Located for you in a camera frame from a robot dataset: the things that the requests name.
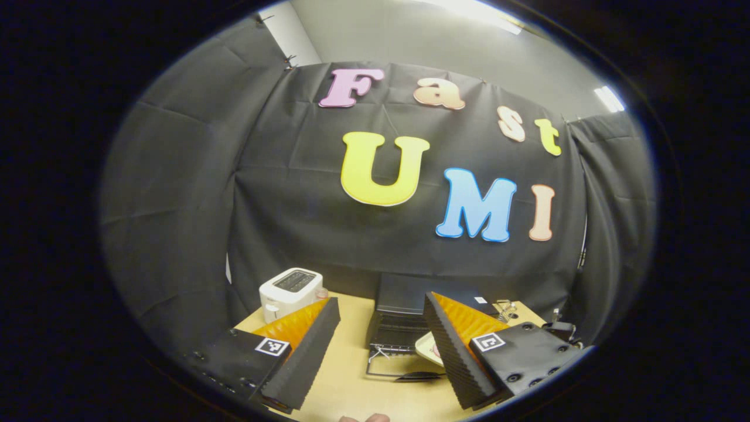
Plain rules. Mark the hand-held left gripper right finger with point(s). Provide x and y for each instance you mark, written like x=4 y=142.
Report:
x=457 y=357

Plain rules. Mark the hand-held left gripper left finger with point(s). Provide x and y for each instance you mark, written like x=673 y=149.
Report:
x=304 y=363

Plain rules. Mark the pink round ham slice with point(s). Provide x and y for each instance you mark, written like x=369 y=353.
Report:
x=435 y=350

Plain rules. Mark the cream square plate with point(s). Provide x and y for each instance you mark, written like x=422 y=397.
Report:
x=426 y=347

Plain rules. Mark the black electric oven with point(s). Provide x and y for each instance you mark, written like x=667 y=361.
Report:
x=410 y=293

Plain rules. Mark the clear glass jar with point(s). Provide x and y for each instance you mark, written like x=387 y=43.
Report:
x=507 y=309

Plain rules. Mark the clear red-label water bottle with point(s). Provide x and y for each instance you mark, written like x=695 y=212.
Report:
x=322 y=292

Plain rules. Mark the white toaster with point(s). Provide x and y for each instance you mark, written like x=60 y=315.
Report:
x=287 y=290

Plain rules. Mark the black backdrop cloth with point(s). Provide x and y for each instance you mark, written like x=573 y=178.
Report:
x=293 y=205

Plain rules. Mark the small ceiling light panel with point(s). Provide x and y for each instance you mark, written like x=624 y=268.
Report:
x=609 y=98

